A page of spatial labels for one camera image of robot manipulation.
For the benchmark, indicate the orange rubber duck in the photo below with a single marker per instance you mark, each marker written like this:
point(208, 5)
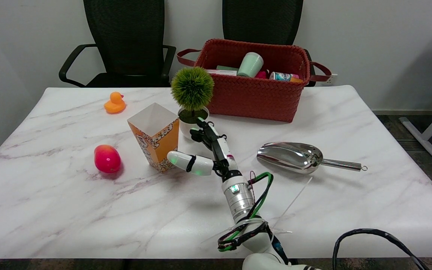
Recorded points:
point(114, 105)

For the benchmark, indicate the white wall outlet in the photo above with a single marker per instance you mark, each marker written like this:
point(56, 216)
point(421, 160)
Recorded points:
point(330, 79)

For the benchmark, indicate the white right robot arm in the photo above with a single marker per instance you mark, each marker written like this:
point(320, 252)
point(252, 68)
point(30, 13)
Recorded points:
point(238, 198)

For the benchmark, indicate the silver metal scoop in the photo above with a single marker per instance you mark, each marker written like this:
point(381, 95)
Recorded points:
point(291, 156)

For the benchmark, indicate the pink small item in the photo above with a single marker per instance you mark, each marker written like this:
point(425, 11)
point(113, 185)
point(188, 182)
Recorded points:
point(261, 74)

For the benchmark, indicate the black mesh armrest office chair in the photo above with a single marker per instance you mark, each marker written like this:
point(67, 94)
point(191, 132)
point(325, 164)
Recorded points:
point(126, 37)

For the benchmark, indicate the red toy mango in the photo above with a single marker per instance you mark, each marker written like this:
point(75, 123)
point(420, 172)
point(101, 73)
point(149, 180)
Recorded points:
point(107, 159)

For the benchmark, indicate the red woven basket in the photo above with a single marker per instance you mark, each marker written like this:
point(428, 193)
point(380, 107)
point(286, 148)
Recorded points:
point(253, 97)

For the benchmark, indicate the white zip tie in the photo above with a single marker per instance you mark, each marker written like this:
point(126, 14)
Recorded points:
point(293, 200)

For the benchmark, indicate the orange small item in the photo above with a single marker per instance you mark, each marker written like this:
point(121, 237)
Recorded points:
point(296, 80)

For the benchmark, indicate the white flat box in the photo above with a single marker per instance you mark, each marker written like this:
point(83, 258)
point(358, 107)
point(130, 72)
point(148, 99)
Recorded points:
point(221, 72)

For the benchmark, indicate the orange popcorn box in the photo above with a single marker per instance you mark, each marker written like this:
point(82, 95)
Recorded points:
point(158, 138)

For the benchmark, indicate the green flat box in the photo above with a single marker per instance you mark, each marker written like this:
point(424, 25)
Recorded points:
point(226, 68)

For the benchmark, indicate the white desk frame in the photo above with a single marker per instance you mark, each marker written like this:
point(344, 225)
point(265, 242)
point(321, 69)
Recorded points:
point(426, 137)

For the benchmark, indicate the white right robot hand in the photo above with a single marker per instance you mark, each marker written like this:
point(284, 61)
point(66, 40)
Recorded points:
point(221, 152)

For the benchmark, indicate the pale green paper cup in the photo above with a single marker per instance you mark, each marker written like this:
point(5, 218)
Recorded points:
point(249, 65)

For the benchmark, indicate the green ball plant white pot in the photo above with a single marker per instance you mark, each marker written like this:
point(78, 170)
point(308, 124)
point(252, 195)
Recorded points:
point(192, 88)

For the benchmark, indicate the teal printed can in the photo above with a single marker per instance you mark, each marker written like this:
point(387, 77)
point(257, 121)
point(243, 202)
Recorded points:
point(281, 76)

